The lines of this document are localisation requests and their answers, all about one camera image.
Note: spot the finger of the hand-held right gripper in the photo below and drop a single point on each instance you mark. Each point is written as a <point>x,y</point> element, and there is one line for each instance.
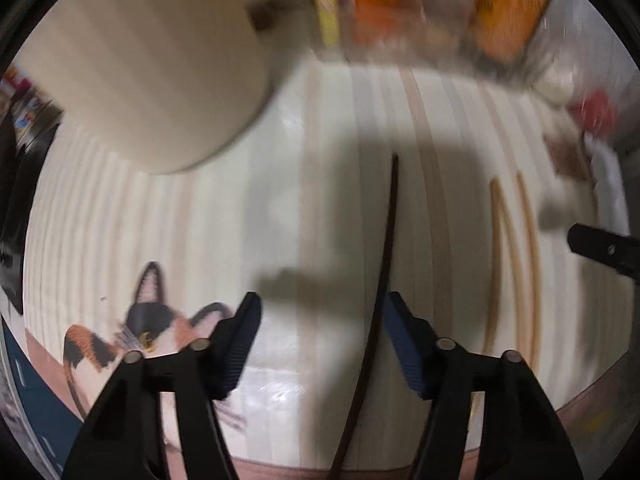
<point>600,247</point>

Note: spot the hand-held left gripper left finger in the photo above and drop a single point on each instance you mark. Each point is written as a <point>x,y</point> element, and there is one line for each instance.
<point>235,350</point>

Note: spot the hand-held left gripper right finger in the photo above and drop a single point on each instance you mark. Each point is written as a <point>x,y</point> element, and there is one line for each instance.
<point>407,345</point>

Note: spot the dark chopstick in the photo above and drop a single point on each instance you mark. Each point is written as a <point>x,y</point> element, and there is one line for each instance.
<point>385,250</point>

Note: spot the light wooden chopstick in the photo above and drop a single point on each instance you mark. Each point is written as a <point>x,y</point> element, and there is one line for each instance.
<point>502,210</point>

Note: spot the cream ribbed utensil holder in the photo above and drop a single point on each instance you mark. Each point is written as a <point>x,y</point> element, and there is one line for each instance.
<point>140,60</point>

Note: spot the small brown card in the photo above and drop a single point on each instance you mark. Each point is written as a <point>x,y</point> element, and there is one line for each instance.
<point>567,157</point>

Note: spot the red tomato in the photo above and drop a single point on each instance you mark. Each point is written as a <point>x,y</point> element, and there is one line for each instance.
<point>595,112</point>

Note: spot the white powder bag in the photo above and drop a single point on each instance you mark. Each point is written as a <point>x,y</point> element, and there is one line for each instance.
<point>555,80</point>

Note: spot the striped cat print tablecloth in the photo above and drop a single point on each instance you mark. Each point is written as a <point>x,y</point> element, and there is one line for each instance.
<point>310,185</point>

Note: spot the clear plastic organizer tray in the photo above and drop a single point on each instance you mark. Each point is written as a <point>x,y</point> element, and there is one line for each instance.
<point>430,55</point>

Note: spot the white and orange seasoning bag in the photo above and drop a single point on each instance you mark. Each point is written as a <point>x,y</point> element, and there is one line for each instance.
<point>385,5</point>

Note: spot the yellow seasoning box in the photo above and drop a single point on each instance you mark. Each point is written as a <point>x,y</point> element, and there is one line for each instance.
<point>325,5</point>

